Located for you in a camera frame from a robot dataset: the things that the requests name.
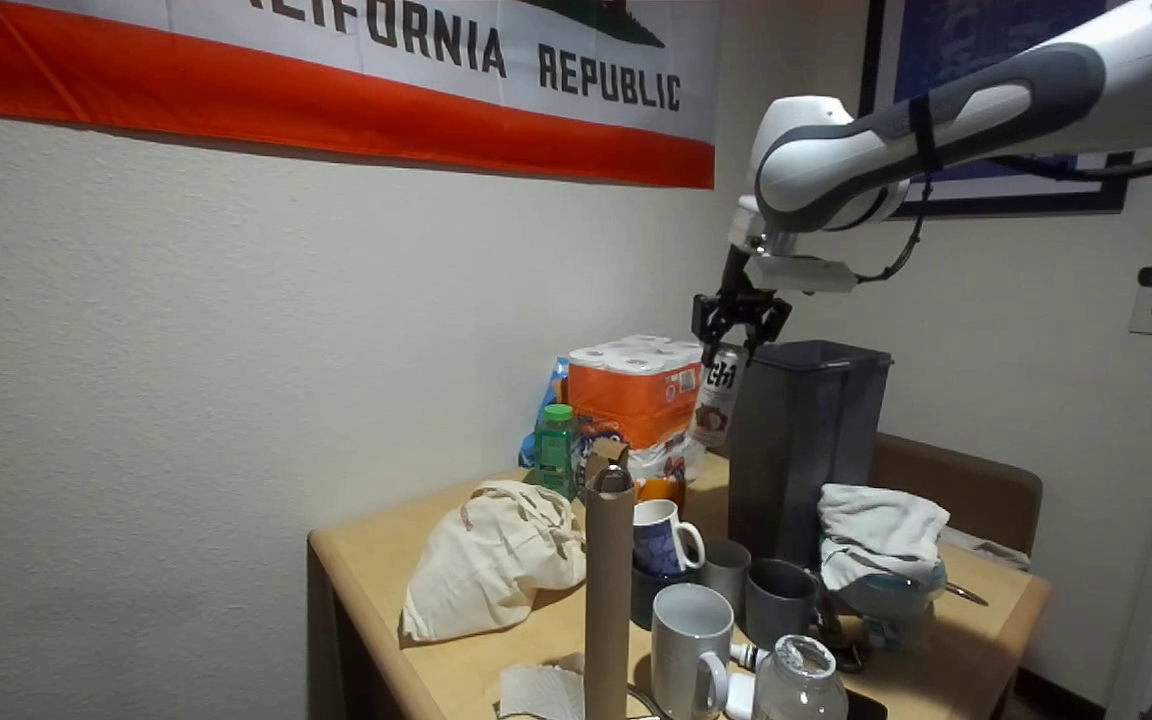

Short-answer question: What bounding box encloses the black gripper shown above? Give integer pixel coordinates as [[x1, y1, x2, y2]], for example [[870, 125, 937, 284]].
[[690, 250, 791, 354]]

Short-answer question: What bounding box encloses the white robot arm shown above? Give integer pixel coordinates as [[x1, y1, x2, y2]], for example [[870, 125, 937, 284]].
[[690, 0, 1152, 349]]

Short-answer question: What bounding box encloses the grey plastic bin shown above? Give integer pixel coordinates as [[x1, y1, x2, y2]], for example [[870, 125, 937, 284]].
[[728, 342, 891, 569]]

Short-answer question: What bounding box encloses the blue patterned mug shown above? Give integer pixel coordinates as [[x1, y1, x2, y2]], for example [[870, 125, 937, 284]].
[[632, 501, 709, 576]]

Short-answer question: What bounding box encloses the small white grey mug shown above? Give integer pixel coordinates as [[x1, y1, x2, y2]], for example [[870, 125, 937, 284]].
[[698, 538, 750, 606]]

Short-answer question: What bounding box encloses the white mug cup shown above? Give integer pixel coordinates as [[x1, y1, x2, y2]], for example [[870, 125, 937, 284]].
[[652, 584, 735, 720]]

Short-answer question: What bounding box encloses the paper towel pack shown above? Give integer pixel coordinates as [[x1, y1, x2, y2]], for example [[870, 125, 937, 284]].
[[563, 336, 703, 485]]

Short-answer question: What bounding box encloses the cardboard tube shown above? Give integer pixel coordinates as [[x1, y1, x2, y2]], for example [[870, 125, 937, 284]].
[[584, 461, 636, 720]]

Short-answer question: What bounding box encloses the white cloth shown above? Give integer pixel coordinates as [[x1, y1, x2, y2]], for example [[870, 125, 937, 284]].
[[815, 485, 946, 594]]

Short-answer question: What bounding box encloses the California Republic flag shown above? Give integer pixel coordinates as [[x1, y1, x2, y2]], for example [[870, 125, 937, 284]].
[[0, 0, 718, 187]]

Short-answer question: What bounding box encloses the beige cloth bag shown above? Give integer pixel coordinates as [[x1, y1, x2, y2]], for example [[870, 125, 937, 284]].
[[399, 481, 586, 643]]

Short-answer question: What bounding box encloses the framed blue picture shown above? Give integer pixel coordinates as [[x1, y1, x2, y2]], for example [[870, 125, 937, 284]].
[[855, 0, 1128, 218]]

